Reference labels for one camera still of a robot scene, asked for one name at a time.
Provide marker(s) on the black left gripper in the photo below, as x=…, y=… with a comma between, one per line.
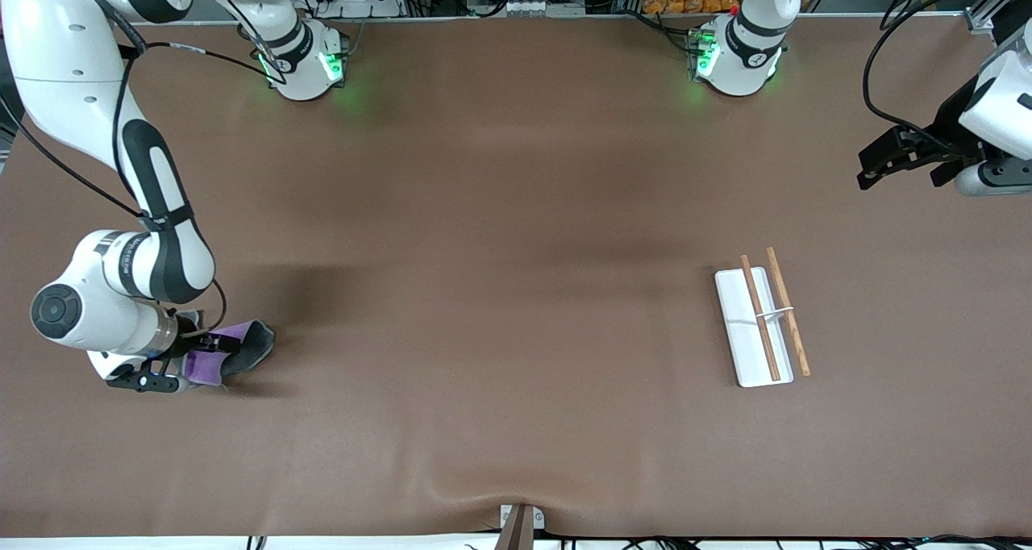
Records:
x=951, y=127

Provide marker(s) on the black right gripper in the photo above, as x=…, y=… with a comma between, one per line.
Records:
x=196, y=340

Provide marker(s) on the grey and purple towel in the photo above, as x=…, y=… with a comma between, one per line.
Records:
x=246, y=348

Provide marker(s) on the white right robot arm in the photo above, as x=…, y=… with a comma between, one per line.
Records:
x=72, y=66

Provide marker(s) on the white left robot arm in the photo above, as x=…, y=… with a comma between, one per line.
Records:
x=746, y=50

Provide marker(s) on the wooden rack rod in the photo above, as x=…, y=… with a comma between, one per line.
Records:
x=794, y=332
x=762, y=320

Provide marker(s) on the white rack base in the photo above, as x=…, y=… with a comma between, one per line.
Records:
x=738, y=324

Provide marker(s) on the brown table mat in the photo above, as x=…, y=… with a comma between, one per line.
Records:
x=484, y=292

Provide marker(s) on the white terminal strip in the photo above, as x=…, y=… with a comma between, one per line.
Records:
x=548, y=6

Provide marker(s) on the aluminium frame profile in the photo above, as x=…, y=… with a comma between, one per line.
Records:
x=996, y=6

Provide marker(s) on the brown post with white bracket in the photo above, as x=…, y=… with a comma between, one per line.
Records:
x=520, y=526

